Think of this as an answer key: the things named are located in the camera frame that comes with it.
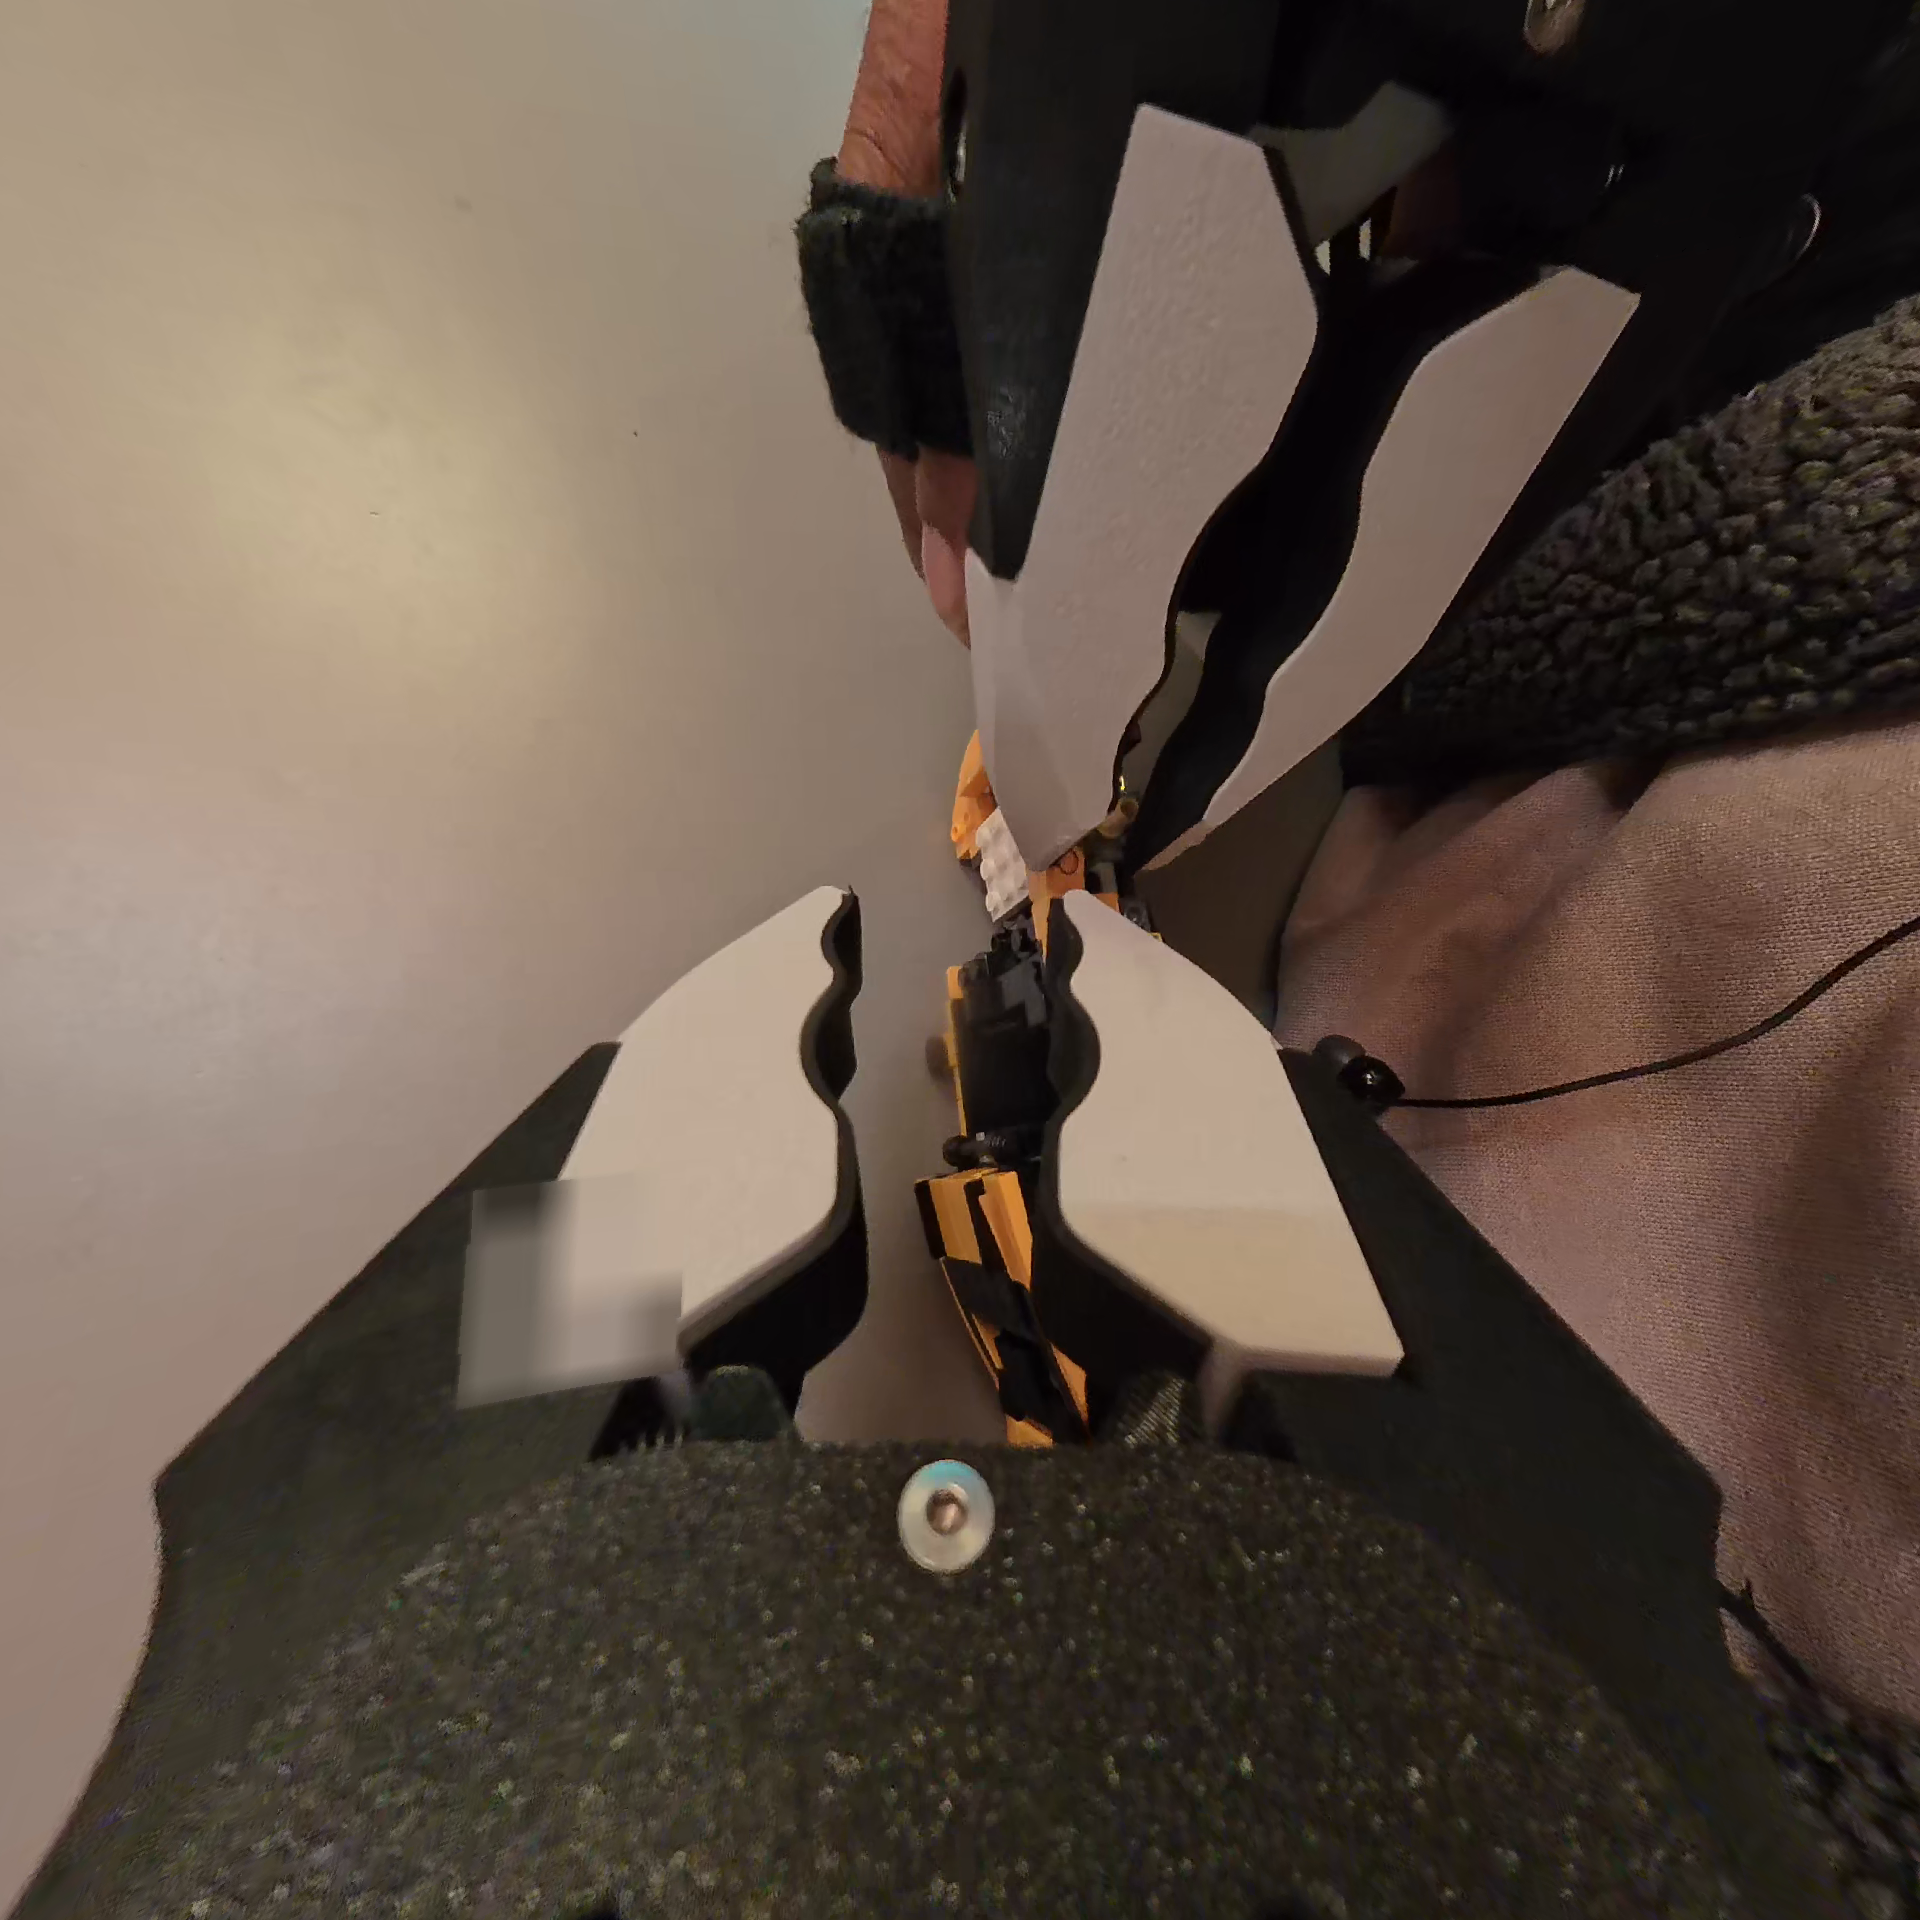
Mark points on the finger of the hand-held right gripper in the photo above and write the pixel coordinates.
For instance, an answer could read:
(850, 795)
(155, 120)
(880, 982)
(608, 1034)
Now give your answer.
(1155, 376)
(1470, 481)

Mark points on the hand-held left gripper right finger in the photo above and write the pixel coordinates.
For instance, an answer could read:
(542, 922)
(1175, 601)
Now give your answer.
(1215, 1184)

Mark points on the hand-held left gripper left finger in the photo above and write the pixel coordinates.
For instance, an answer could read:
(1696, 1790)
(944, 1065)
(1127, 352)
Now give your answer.
(720, 1078)

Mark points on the yellow lego car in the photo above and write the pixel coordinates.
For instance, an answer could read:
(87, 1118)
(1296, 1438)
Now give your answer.
(950, 1219)

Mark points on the person's right hand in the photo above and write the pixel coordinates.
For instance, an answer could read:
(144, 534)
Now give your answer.
(907, 90)

